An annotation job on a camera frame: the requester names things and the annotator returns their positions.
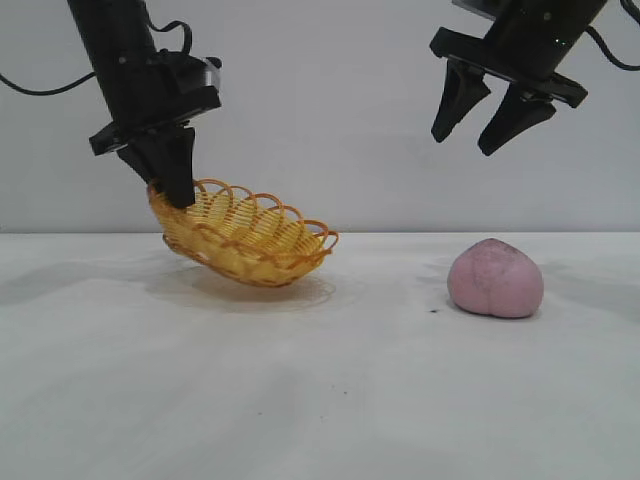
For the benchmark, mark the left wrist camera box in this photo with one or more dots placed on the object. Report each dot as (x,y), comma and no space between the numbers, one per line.
(187,72)

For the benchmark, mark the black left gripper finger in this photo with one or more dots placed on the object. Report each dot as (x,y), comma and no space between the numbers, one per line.
(142,160)
(180,170)

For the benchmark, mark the pink peach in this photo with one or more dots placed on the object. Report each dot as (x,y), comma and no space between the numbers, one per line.
(495,280)

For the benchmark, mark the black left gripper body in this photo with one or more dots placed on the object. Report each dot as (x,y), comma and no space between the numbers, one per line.
(135,100)

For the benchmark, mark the yellow woven plastic basket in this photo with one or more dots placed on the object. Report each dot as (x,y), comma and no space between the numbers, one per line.
(250,240)

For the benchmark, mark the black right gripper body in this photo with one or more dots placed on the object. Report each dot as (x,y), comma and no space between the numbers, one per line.
(530,42)

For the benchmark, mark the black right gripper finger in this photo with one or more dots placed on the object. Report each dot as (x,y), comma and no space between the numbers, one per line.
(457,100)
(515,122)

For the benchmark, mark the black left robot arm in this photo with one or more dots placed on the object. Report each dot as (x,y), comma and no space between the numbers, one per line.
(110,30)

